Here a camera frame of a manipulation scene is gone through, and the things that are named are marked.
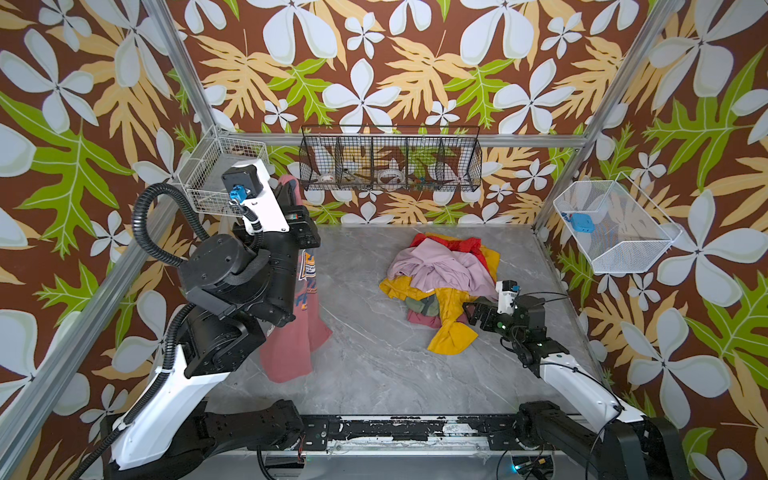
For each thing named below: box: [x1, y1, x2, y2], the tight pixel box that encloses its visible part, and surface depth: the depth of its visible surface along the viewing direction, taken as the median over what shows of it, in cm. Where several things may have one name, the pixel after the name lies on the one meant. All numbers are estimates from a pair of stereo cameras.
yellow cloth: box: [380, 232, 501, 355], surface depth 90 cm
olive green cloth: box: [405, 294, 439, 317], surface depth 95 cm
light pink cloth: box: [388, 238, 497, 301], surface depth 94 cm
